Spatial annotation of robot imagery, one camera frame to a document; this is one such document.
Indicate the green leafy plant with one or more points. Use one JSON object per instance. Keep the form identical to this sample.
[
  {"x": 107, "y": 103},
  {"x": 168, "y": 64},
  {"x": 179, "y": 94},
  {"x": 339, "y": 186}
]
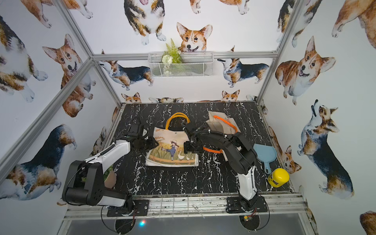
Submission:
[{"x": 107, "y": 172}]

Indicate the light blue dustpan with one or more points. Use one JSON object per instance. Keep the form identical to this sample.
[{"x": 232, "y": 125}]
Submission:
[{"x": 265, "y": 154}]

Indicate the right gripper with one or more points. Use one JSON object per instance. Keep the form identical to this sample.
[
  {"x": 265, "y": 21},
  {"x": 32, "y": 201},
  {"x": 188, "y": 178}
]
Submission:
[{"x": 186, "y": 148}]

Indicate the cream bag yellow handles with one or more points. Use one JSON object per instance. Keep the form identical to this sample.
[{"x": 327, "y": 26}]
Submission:
[{"x": 170, "y": 151}]

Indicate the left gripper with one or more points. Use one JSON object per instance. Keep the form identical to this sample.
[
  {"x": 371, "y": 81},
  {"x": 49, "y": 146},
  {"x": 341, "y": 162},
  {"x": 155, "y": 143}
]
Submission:
[{"x": 146, "y": 141}]

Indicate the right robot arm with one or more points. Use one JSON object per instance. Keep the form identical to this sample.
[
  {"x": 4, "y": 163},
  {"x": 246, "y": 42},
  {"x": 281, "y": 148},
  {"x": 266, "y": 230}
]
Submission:
[{"x": 241, "y": 158}]

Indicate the tan round object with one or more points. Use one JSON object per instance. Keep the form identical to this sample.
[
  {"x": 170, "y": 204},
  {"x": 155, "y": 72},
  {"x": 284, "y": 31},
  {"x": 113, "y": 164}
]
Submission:
[{"x": 111, "y": 180}]

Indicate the green fern with white flower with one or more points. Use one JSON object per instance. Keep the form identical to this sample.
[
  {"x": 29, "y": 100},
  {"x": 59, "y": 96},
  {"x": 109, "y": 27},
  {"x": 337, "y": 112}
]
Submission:
[{"x": 171, "y": 59}]

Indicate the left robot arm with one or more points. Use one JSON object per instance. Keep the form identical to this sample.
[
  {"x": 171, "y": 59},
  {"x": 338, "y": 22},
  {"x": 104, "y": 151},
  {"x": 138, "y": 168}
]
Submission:
[{"x": 85, "y": 184}]

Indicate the cream bag orange handles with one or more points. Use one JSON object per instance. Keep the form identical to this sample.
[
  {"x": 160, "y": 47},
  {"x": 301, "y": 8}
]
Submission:
[{"x": 222, "y": 123}]

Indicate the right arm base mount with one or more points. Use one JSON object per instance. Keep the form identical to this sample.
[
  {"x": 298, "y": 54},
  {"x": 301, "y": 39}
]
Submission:
[{"x": 241, "y": 205}]

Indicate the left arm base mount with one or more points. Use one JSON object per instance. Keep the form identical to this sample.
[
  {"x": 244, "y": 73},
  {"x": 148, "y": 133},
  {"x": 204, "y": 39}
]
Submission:
[{"x": 136, "y": 208}]

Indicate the white wire wall basket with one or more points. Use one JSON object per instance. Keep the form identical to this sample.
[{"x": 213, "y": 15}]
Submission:
[{"x": 195, "y": 64}]

